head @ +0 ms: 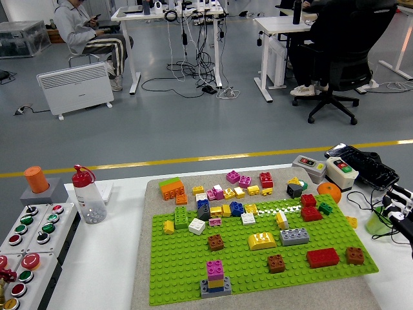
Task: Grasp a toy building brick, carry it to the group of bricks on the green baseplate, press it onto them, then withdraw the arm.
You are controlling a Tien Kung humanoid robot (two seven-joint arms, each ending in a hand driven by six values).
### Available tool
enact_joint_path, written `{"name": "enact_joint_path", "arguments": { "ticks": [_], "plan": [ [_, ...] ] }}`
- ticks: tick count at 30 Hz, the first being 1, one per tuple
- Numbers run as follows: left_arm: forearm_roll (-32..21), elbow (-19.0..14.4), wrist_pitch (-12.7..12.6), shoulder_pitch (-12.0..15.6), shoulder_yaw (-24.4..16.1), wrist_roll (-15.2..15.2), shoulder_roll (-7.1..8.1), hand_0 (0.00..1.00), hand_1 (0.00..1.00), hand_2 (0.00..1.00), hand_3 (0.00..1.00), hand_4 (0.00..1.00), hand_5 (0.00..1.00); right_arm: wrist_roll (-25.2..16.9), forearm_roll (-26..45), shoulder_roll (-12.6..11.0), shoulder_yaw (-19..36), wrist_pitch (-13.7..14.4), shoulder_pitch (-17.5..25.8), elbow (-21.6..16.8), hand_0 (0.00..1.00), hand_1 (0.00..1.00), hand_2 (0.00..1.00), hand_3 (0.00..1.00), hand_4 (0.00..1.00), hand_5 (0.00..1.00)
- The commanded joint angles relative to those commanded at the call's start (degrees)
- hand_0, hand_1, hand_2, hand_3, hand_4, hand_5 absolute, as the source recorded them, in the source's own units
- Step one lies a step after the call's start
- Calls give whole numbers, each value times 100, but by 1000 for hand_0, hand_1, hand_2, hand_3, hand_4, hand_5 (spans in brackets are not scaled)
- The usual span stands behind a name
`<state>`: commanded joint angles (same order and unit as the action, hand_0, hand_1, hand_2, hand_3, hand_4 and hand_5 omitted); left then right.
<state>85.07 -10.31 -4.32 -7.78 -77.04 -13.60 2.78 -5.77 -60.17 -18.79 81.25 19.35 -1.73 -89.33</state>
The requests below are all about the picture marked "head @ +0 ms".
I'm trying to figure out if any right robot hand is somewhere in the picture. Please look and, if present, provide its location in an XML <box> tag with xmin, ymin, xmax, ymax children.
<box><xmin>382</xmin><ymin>183</ymin><xmax>413</xmax><ymax>246</ymax></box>

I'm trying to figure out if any red sloped brick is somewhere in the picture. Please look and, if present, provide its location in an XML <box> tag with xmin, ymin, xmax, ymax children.
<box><xmin>301</xmin><ymin>205</ymin><xmax>323</xmax><ymax>222</ymax></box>

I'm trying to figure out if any large red brick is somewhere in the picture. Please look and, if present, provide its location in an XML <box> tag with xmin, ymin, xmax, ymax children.
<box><xmin>305</xmin><ymin>247</ymin><xmax>341</xmax><ymax>269</ymax></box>

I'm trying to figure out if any brown square brick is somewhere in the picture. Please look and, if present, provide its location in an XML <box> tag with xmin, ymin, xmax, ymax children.
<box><xmin>267</xmin><ymin>254</ymin><xmax>287</xmax><ymax>274</ymax></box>
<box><xmin>207</xmin><ymin>233</ymin><xmax>225</xmax><ymax>252</ymax></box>
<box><xmin>345</xmin><ymin>246</ymin><xmax>365</xmax><ymax>266</ymax></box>

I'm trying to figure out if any dark grey square brick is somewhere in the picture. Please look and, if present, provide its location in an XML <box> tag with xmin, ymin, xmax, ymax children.
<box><xmin>286</xmin><ymin>183</ymin><xmax>303</xmax><ymax>199</ymax></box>

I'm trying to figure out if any long grey brick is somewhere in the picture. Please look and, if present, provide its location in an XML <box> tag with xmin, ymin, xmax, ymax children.
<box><xmin>279</xmin><ymin>227</ymin><xmax>310</xmax><ymax>247</ymax></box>

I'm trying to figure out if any yellow and white brick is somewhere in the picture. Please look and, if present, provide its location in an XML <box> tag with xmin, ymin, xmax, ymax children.
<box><xmin>275</xmin><ymin>211</ymin><xmax>290</xmax><ymax>231</ymax></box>

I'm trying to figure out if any tall red brick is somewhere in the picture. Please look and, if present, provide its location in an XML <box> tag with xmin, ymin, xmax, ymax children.
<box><xmin>259</xmin><ymin>172</ymin><xmax>275</xmax><ymax>189</ymax></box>

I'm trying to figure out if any yellow curved brick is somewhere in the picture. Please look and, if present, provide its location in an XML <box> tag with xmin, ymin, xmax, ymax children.
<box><xmin>247</xmin><ymin>231</ymin><xmax>278</xmax><ymax>251</ymax></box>

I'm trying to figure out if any grey base brick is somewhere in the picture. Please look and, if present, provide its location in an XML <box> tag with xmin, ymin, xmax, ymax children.
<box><xmin>199</xmin><ymin>276</ymin><xmax>232</xmax><ymax>298</ymax></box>

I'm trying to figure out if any pink stacked brick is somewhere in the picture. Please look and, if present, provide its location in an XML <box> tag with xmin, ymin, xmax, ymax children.
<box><xmin>206</xmin><ymin>260</ymin><xmax>225</xmax><ymax>282</ymax></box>

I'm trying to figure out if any tall lime brick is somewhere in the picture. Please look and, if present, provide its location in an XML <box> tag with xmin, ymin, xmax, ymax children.
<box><xmin>174</xmin><ymin>205</ymin><xmax>189</xmax><ymax>231</ymax></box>

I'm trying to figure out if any green baseplate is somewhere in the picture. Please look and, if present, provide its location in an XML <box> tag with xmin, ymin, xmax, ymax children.
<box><xmin>148</xmin><ymin>192</ymin><xmax>380</xmax><ymax>306</ymax></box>

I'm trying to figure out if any large orange brick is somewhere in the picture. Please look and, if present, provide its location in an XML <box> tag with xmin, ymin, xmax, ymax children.
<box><xmin>160</xmin><ymin>180</ymin><xmax>187</xmax><ymax>202</ymax></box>

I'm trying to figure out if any lime flat brick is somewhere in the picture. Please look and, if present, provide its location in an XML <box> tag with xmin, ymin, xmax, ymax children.
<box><xmin>159</xmin><ymin>176</ymin><xmax>181</xmax><ymax>188</ymax></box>

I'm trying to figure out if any green translucent cup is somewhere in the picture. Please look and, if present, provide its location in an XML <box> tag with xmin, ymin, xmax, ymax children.
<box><xmin>365</xmin><ymin>206</ymin><xmax>393</xmax><ymax>236</ymax></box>

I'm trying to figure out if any black plastic tray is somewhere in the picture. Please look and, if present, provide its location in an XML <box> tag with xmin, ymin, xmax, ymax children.
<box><xmin>324</xmin><ymin>143</ymin><xmax>400</xmax><ymax>192</ymax></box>

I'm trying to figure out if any orange fruit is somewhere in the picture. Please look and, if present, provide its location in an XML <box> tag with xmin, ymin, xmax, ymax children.
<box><xmin>316</xmin><ymin>181</ymin><xmax>342</xmax><ymax>204</ymax></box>

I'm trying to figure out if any white power strip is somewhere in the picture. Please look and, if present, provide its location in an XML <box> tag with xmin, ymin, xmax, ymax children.
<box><xmin>354</xmin><ymin>79</ymin><xmax>380</xmax><ymax>95</ymax></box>

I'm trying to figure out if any white desk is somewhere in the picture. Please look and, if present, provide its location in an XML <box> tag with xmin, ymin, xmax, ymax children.
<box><xmin>253</xmin><ymin>15</ymin><xmax>316</xmax><ymax>104</ymax></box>
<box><xmin>379</xmin><ymin>5</ymin><xmax>413</xmax><ymax>81</ymax></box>
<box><xmin>110</xmin><ymin>0</ymin><xmax>228</xmax><ymax>96</ymax></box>

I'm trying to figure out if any seated person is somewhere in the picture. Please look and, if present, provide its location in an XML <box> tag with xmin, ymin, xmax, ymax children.
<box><xmin>279</xmin><ymin>0</ymin><xmax>332</xmax><ymax>98</ymax></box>
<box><xmin>53</xmin><ymin>0</ymin><xmax>135</xmax><ymax>93</ymax></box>

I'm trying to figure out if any black office chair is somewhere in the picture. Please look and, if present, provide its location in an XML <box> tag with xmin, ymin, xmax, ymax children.
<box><xmin>292</xmin><ymin>0</ymin><xmax>399</xmax><ymax>126</ymax></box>

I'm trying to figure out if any white computer case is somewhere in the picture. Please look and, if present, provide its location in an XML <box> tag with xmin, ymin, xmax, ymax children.
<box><xmin>267</xmin><ymin>37</ymin><xmax>288</xmax><ymax>88</ymax></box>

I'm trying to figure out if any black bottle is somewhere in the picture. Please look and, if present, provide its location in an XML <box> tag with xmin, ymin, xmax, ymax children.
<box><xmin>292</xmin><ymin>0</ymin><xmax>303</xmax><ymax>26</ymax></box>

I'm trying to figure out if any white flat plate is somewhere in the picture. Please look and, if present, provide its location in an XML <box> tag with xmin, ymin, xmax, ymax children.
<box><xmin>96</xmin><ymin>181</ymin><xmax>114</xmax><ymax>207</ymax></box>

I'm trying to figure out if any clear bottle red cap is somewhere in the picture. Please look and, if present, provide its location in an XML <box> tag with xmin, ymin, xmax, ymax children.
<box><xmin>71</xmin><ymin>164</ymin><xmax>108</xmax><ymax>225</ymax></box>

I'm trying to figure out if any grey square block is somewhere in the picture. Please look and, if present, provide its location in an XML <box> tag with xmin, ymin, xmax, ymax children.
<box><xmin>19</xmin><ymin>177</ymin><xmax>69</xmax><ymax>206</ymax></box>

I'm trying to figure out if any white panel heater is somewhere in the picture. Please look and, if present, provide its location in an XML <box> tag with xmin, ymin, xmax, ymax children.
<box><xmin>36</xmin><ymin>61</ymin><xmax>115</xmax><ymax>121</ymax></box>

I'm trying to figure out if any grey push-button box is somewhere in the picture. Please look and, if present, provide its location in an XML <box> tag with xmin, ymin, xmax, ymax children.
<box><xmin>25</xmin><ymin>201</ymin><xmax>81</xmax><ymax>269</ymax></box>
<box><xmin>0</xmin><ymin>203</ymin><xmax>51</xmax><ymax>256</ymax></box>

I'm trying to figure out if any metal chair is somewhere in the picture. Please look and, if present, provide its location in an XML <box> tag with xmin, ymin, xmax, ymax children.
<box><xmin>66</xmin><ymin>41</ymin><xmax>112</xmax><ymax>68</ymax></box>

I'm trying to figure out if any orange cylinder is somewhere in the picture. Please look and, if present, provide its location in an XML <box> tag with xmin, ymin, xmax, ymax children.
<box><xmin>24</xmin><ymin>166</ymin><xmax>50</xmax><ymax>194</ymax></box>

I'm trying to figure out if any grey emergency-stop button box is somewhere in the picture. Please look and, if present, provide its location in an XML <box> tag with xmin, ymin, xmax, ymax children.
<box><xmin>0</xmin><ymin>253</ymin><xmax>25</xmax><ymax>310</ymax></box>
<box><xmin>1</xmin><ymin>251</ymin><xmax>64</xmax><ymax>310</ymax></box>

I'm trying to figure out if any wooden crate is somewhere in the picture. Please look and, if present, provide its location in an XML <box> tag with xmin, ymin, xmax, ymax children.
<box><xmin>46</xmin><ymin>27</ymin><xmax>67</xmax><ymax>45</ymax></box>

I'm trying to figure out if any floor socket box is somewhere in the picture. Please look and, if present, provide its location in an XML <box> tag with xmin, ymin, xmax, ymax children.
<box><xmin>13</xmin><ymin>103</ymin><xmax>33</xmax><ymax>116</ymax></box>

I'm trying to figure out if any clear storage box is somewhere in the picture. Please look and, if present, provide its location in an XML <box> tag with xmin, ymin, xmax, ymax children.
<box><xmin>0</xmin><ymin>19</ymin><xmax>52</xmax><ymax>59</ymax></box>

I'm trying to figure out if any black floor device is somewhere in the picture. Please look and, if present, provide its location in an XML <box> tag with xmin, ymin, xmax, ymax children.
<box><xmin>0</xmin><ymin>69</ymin><xmax>17</xmax><ymax>85</ymax></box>

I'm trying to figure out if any thin black cord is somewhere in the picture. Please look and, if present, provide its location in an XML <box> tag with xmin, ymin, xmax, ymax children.
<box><xmin>347</xmin><ymin>190</ymin><xmax>413</xmax><ymax>242</ymax></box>

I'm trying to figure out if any white two-button switch box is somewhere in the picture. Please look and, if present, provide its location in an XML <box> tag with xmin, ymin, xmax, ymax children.
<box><xmin>325</xmin><ymin>156</ymin><xmax>359</xmax><ymax>192</ymax></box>

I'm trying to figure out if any grey two-button switch box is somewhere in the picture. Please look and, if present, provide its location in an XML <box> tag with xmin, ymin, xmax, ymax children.
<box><xmin>292</xmin><ymin>154</ymin><xmax>328</xmax><ymax>183</ymax></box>

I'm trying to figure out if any black cable bundle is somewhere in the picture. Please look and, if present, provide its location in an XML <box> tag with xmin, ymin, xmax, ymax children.
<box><xmin>141</xmin><ymin>9</ymin><xmax>227</xmax><ymax>99</ymax></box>

